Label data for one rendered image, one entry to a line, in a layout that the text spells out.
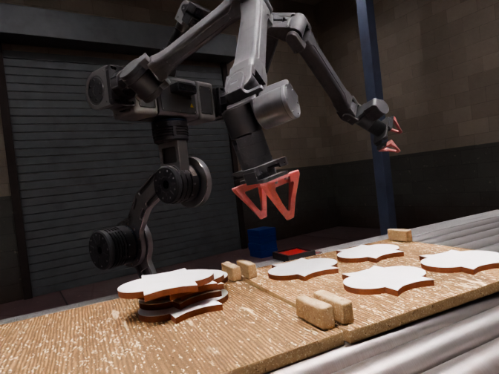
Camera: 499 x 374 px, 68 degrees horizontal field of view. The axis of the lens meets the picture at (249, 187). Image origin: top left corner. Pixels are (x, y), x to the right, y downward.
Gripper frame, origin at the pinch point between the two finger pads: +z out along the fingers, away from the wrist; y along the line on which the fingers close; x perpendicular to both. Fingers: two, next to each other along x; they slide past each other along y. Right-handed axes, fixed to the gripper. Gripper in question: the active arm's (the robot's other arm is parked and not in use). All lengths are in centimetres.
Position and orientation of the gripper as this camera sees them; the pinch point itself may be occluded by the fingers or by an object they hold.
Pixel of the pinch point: (274, 214)
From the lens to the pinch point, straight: 65.3
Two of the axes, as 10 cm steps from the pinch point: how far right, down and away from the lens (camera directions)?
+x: -8.4, 3.4, -4.2
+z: 3.3, 9.4, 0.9
